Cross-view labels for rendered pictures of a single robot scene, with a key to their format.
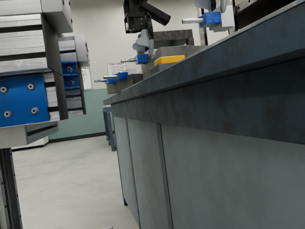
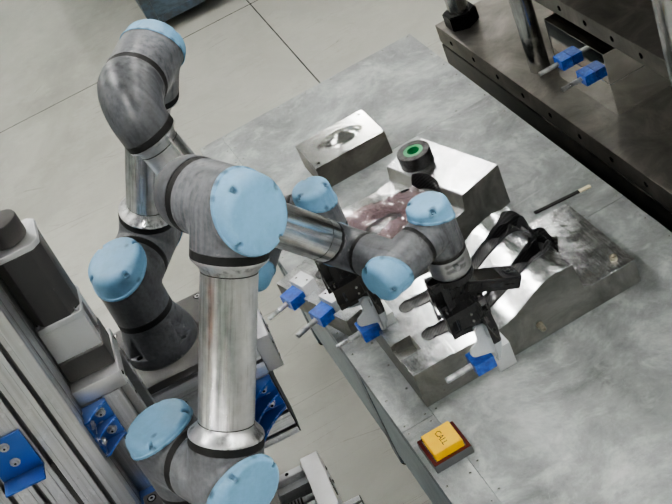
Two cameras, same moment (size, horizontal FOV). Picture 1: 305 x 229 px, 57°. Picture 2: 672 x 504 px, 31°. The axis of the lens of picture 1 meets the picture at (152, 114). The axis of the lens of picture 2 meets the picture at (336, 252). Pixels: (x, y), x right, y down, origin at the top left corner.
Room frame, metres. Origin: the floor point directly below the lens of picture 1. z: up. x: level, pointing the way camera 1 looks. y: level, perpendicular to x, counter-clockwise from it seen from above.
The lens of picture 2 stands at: (-0.94, -0.19, 2.47)
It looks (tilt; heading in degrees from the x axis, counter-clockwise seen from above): 35 degrees down; 6
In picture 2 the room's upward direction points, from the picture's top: 25 degrees counter-clockwise
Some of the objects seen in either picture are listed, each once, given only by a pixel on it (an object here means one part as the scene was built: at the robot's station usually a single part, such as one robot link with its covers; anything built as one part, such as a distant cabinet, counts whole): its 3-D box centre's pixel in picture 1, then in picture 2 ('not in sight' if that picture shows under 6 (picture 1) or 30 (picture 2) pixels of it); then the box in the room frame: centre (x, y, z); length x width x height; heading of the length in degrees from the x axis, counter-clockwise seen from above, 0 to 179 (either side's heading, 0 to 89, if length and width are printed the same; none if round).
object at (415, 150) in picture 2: not in sight; (415, 156); (1.47, -0.20, 0.93); 0.08 x 0.08 x 0.04
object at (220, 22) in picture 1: (206, 20); (476, 362); (0.74, -0.17, 0.93); 0.13 x 0.05 x 0.05; 104
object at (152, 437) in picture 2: not in sight; (173, 447); (0.51, 0.33, 1.20); 0.13 x 0.12 x 0.14; 38
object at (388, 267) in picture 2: not in sight; (390, 262); (0.70, -0.10, 1.25); 0.11 x 0.11 x 0.08; 38
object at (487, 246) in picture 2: not in sight; (479, 270); (1.01, -0.24, 0.92); 0.35 x 0.16 x 0.09; 104
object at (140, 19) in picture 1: (137, 14); (344, 271); (1.00, 0.01, 1.04); 0.09 x 0.08 x 0.12; 104
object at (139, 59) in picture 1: (139, 59); (364, 330); (0.99, 0.02, 0.89); 0.13 x 0.05 x 0.05; 104
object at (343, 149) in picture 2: not in sight; (343, 149); (1.78, -0.04, 0.84); 0.20 x 0.15 x 0.07; 104
